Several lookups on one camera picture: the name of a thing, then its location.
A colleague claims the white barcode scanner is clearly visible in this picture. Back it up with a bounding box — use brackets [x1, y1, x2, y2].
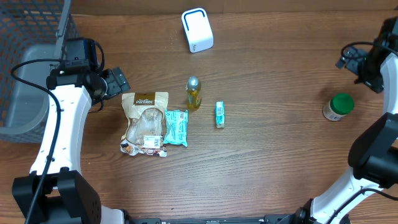
[181, 7, 214, 53]

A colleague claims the small Kleenex tissue pack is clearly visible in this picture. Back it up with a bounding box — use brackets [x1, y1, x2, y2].
[215, 101, 225, 128]

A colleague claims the teal tissue pack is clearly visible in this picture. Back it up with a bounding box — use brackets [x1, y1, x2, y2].
[164, 110, 188, 147]

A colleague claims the green lid jar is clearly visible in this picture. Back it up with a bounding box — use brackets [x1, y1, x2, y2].
[322, 93, 354, 121]

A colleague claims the grey plastic mesh basket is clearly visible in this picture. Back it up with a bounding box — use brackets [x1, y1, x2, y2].
[1, 1, 79, 142]

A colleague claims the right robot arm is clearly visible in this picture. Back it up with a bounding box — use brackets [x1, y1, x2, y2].
[264, 17, 397, 223]

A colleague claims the clear bottle with silver cap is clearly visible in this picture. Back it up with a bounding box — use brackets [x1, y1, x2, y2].
[186, 76, 201, 110]

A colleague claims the brown snack packet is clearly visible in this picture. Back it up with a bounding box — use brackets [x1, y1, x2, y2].
[121, 92, 169, 150]

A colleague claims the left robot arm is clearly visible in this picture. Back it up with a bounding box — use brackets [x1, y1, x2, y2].
[12, 38, 131, 223]

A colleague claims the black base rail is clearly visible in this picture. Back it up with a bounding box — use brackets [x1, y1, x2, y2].
[124, 214, 301, 224]

